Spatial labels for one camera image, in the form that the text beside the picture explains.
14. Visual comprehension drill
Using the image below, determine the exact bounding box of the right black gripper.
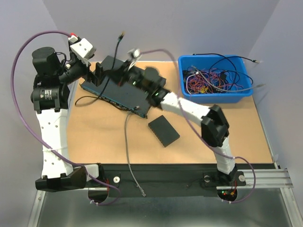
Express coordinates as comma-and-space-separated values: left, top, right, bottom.
107, 56, 152, 93

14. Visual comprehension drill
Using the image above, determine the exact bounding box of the small black switch box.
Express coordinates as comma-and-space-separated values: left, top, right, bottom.
148, 115, 180, 148

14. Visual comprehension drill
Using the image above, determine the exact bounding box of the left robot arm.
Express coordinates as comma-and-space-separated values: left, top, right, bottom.
31, 47, 105, 192

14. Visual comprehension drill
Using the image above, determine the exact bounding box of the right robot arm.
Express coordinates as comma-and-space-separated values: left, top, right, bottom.
108, 61, 237, 184

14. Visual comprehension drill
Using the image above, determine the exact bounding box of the blue plastic bin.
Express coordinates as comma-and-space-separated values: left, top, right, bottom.
178, 54, 254, 104

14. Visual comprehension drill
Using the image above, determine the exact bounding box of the large black network switch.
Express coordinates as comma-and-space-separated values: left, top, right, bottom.
75, 55, 166, 119

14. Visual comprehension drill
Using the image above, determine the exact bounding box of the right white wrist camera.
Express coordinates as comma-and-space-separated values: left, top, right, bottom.
128, 48, 142, 68

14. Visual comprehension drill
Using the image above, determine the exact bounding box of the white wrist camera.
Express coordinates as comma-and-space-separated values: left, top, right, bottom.
128, 48, 142, 68
68, 35, 96, 66

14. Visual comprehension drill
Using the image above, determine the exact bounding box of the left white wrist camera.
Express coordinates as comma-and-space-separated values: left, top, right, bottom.
68, 35, 96, 66

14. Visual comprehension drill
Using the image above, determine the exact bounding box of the tangled coloured wires bundle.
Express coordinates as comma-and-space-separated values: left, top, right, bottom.
182, 65, 244, 95

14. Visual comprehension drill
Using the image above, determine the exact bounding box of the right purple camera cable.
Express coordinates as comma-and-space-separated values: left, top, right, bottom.
139, 49, 256, 204

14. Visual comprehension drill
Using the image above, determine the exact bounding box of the purple camera cable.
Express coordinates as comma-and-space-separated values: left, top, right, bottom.
139, 49, 256, 204
10, 31, 121, 206

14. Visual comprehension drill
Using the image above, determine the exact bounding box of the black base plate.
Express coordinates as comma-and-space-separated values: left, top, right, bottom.
78, 163, 247, 198

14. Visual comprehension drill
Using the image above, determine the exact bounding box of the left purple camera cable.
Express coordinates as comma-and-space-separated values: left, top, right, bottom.
10, 31, 121, 206

